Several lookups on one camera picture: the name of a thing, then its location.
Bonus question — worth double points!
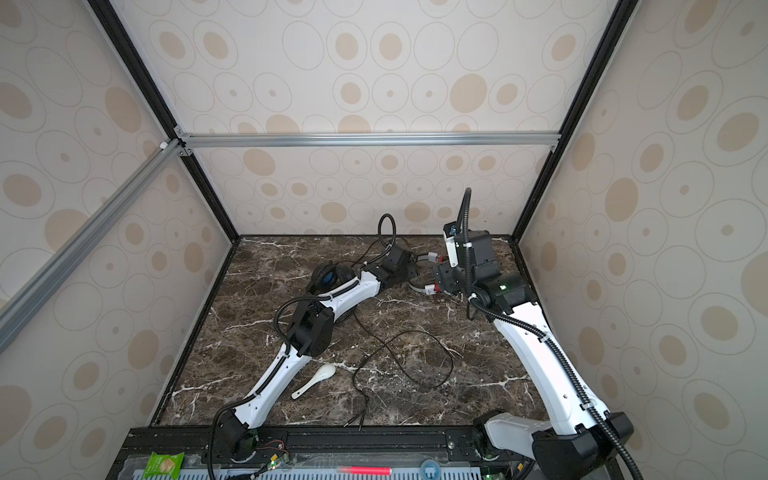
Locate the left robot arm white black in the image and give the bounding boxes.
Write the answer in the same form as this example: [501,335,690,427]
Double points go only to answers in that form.
[206,213,416,477]

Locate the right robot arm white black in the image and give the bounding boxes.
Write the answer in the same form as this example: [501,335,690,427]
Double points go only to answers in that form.
[435,188,642,479]

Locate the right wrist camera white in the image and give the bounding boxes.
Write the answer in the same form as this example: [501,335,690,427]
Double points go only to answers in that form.
[443,222,459,268]

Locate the aluminium rail left wall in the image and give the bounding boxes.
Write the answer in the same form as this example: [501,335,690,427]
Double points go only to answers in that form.
[1,139,182,350]

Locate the blue tape roll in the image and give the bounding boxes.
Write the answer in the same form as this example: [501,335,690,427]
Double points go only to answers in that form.
[419,459,441,480]

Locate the white ceramic spoon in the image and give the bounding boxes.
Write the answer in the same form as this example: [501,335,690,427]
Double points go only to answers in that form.
[291,364,336,400]

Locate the white headphones with red cable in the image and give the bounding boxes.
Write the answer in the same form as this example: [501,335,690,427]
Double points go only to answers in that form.
[408,252,446,296]

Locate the pink pen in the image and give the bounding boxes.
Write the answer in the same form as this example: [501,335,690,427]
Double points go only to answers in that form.
[337,466,392,476]

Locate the horizontal aluminium rail back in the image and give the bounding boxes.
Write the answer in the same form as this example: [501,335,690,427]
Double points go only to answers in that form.
[178,131,560,148]

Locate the black blue headphones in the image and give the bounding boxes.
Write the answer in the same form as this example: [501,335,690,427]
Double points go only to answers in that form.
[307,236,455,431]

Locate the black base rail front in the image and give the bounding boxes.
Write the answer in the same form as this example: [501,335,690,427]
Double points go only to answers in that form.
[107,424,625,480]

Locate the green snack packet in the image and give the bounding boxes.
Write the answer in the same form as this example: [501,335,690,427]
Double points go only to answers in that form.
[142,452,185,480]

